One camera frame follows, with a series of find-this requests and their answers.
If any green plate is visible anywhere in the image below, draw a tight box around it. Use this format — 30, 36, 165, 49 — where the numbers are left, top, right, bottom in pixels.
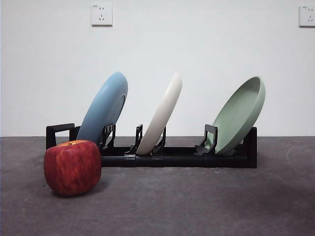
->
211, 76, 266, 156

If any white plate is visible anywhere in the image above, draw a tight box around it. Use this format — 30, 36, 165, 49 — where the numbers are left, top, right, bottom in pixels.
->
136, 72, 183, 155

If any black plate rack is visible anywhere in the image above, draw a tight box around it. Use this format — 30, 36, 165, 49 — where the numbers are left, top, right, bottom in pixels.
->
46, 122, 258, 169

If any blue plate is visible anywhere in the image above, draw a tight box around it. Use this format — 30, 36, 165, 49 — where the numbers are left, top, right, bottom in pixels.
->
76, 71, 129, 148

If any red apple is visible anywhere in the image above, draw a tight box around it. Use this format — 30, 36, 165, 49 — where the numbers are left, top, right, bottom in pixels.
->
43, 139, 102, 197

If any white wall socket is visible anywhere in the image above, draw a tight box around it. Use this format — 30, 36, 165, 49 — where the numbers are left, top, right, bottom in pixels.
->
91, 3, 113, 27
299, 4, 315, 28

